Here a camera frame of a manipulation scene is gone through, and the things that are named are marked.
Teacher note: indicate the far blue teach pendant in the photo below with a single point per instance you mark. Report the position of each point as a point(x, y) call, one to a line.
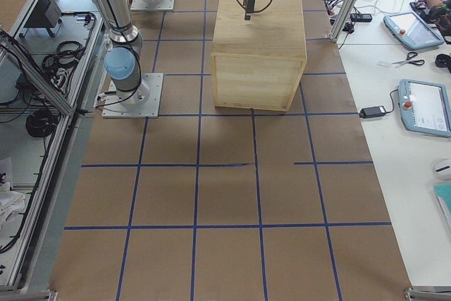
point(412, 31)

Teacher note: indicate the wooden drawer cabinet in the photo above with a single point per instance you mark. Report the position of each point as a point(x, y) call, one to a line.
point(258, 63)

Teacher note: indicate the black power adapter brick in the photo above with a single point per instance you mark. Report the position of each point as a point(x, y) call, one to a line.
point(372, 112)

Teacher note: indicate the black handled scissors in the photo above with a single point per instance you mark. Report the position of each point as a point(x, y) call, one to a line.
point(410, 59)

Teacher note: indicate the near blue teach pendant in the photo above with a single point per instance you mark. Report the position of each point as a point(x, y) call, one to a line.
point(424, 107)

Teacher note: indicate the blue teach pendant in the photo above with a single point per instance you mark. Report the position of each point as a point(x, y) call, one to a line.
point(412, 31)
point(424, 107)

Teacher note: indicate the crumpled white cloth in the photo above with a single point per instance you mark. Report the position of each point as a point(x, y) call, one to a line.
point(12, 202)

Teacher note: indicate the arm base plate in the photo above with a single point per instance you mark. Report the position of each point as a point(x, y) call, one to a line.
point(152, 5)
point(144, 103)

